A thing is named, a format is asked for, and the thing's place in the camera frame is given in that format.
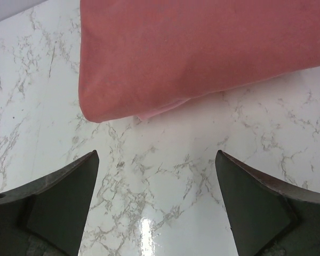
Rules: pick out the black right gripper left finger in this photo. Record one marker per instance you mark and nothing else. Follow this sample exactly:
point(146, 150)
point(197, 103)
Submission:
point(47, 216)

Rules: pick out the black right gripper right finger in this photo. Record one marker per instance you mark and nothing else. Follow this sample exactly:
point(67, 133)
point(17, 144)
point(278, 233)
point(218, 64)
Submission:
point(267, 216)

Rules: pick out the salmon red t-shirt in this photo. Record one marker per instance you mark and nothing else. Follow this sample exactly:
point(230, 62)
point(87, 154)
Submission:
point(138, 56)

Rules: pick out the light pink folded t-shirt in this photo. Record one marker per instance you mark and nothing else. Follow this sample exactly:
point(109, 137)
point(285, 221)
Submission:
point(150, 114)

